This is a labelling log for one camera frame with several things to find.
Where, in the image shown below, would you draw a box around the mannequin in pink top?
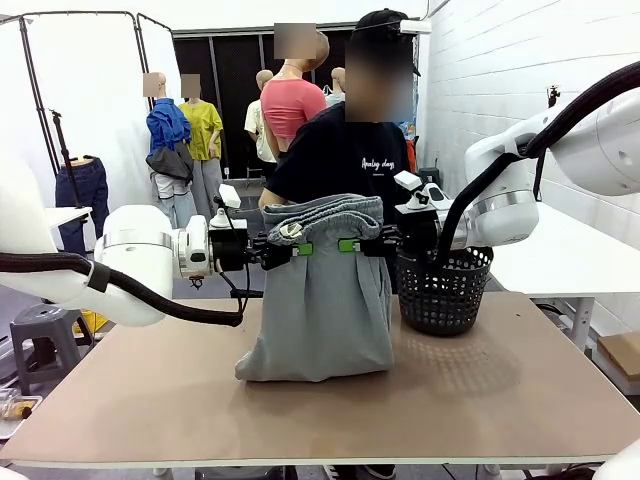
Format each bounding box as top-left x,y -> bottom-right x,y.
259,29 -> 331,161

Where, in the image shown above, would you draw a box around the bald mannequin in grey top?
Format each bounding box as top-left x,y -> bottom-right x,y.
324,67 -> 347,109

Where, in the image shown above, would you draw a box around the black baseball cap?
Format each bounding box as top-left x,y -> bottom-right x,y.
351,8 -> 422,46

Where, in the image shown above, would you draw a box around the small white side table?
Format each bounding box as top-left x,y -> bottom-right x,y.
44,205 -> 94,251

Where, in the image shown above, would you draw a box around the narrow white partition screen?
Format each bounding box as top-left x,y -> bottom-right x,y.
135,12 -> 175,116

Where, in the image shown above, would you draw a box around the person's right forearm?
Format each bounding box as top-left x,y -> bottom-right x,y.
258,191 -> 289,211

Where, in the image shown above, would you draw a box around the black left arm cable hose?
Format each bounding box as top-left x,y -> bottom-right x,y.
0,252 -> 251,329

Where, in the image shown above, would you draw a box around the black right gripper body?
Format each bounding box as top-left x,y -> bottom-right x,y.
397,222 -> 441,255

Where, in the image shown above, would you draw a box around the dark blue jeans on stand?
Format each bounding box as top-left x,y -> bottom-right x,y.
54,155 -> 110,256

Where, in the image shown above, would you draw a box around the grey training pants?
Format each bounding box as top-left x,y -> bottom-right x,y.
234,194 -> 396,384

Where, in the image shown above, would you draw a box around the mannequin in cream shirt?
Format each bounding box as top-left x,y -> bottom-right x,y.
243,69 -> 279,176

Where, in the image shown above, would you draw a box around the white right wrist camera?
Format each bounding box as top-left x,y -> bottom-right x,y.
393,170 -> 424,191

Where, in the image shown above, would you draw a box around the person in black T-shirt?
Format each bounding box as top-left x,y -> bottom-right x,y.
258,8 -> 424,296

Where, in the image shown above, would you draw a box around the mannequin in blue jacket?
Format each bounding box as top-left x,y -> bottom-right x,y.
144,72 -> 199,229

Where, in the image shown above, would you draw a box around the mannequin in yellow shirt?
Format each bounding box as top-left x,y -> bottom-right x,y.
178,73 -> 225,221

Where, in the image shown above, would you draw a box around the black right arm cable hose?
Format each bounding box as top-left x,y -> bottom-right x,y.
434,62 -> 640,266

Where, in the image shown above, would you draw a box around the black light stand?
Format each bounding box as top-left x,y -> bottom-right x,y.
47,108 -> 89,210

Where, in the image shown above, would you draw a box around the black perforated plastic basket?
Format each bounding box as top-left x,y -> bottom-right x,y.
394,244 -> 495,337

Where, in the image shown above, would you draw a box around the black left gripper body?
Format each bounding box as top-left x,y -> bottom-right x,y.
208,227 -> 254,272

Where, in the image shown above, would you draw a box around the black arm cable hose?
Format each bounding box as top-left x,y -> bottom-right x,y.
0,252 -> 251,329
434,62 -> 640,266

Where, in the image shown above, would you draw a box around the grey plastic stool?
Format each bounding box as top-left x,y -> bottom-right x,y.
9,304 -> 94,396

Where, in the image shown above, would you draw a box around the black mesh backdrop panel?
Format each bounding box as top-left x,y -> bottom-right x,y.
172,22 -> 364,186

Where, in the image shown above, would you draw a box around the brown cardboard box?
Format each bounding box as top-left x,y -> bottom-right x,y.
597,332 -> 640,396

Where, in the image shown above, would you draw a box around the yellow plastic object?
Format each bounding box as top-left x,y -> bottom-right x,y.
74,309 -> 109,334

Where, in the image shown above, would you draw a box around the wide white partition screen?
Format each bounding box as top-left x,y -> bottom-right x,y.
0,13 -> 140,211

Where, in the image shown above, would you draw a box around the white tray with snacks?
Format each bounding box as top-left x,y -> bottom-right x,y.
0,394 -> 44,441

